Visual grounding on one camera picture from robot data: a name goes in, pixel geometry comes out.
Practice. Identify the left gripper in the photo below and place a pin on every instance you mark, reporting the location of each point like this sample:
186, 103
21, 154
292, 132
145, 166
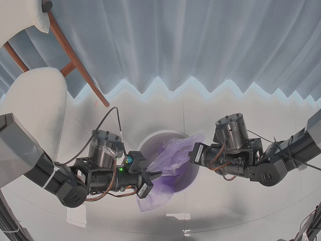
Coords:
130, 181

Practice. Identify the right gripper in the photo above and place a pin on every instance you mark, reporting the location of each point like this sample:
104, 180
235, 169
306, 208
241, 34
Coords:
209, 157

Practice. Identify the purple plastic bag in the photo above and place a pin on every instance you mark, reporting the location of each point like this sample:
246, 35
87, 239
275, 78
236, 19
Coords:
173, 154

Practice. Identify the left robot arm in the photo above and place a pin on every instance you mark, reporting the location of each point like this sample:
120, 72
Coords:
25, 154

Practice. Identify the white trash bin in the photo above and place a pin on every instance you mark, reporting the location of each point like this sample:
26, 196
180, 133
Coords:
148, 147

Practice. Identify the white cushioned wooden chair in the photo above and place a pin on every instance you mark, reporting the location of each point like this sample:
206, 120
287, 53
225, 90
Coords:
37, 97

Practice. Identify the pale blue curtain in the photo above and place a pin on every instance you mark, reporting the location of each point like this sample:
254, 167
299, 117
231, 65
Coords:
175, 34

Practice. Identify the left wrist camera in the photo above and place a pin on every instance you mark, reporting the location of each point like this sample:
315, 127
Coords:
136, 161

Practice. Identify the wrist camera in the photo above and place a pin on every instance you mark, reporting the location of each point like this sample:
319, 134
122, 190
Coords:
220, 134
136, 161

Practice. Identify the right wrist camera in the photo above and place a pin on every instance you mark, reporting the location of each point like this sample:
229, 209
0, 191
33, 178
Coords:
220, 134

